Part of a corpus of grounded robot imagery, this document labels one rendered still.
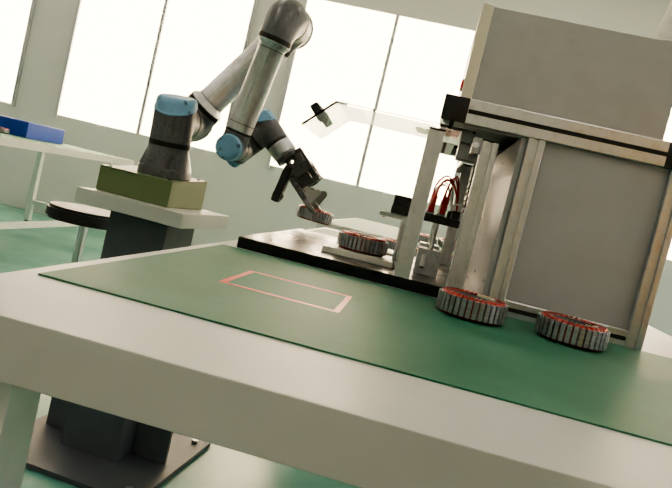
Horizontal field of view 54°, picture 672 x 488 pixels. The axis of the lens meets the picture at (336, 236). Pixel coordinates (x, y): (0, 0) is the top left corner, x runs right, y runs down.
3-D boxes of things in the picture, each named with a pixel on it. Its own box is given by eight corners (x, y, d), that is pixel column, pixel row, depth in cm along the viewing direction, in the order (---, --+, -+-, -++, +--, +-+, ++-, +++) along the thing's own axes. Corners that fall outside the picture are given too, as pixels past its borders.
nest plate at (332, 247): (321, 250, 138) (322, 244, 138) (331, 246, 153) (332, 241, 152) (391, 268, 136) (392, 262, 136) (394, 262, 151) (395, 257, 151)
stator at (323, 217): (291, 215, 193) (295, 203, 193) (298, 215, 204) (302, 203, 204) (327, 226, 192) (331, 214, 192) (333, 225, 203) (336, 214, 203)
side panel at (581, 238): (484, 311, 120) (529, 137, 117) (482, 309, 123) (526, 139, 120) (641, 351, 116) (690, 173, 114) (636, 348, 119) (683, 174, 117)
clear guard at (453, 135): (300, 124, 127) (307, 94, 127) (320, 138, 151) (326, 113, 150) (468, 163, 123) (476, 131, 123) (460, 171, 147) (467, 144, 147)
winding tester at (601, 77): (457, 106, 130) (483, 2, 128) (449, 132, 173) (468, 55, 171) (661, 150, 125) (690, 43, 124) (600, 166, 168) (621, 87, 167)
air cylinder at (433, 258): (412, 271, 139) (418, 246, 139) (413, 268, 147) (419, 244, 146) (436, 277, 138) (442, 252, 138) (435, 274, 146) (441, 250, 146)
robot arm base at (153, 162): (126, 169, 185) (132, 134, 183) (154, 170, 199) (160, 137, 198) (174, 181, 181) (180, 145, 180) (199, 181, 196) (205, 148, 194)
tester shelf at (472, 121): (440, 117, 119) (446, 92, 119) (434, 152, 187) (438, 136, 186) (690, 173, 114) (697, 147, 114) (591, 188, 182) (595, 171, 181)
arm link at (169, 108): (141, 136, 183) (150, 87, 182) (159, 137, 197) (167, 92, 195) (183, 145, 183) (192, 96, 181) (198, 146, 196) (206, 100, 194)
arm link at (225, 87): (152, 118, 195) (289, -11, 187) (170, 121, 210) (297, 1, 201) (179, 149, 195) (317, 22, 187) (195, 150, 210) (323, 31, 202)
